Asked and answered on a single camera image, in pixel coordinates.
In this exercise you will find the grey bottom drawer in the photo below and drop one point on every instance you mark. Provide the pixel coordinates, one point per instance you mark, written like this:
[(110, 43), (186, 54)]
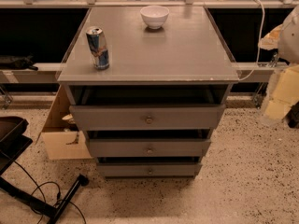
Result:
[(149, 169)]

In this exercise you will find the grey drawer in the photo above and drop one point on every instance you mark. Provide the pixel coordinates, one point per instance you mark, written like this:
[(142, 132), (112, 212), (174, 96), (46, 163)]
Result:
[(148, 147), (149, 169), (142, 117)]

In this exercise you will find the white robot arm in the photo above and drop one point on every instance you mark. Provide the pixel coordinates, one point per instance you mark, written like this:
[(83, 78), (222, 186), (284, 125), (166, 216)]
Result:
[(283, 87)]

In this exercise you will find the grey drawer cabinet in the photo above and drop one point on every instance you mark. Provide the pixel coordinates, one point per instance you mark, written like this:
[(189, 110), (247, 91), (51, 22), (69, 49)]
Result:
[(153, 111)]

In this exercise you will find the grey top drawer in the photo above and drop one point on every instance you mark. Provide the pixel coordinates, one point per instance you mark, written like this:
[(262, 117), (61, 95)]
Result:
[(142, 117)]

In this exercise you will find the grey middle drawer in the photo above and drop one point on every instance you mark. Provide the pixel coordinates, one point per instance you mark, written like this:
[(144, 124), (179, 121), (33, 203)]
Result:
[(148, 147)]

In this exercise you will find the blue silver drink can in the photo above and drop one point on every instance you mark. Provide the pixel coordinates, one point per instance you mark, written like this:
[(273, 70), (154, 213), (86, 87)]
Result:
[(98, 47)]

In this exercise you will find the white bowl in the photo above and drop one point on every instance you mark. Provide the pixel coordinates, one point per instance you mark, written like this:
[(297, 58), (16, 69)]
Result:
[(154, 16)]

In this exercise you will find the cardboard box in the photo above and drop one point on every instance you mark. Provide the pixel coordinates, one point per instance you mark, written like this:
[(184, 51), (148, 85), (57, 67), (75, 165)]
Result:
[(63, 141)]

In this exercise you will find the black cloth on rail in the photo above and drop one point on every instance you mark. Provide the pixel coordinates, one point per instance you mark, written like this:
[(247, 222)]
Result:
[(17, 62)]

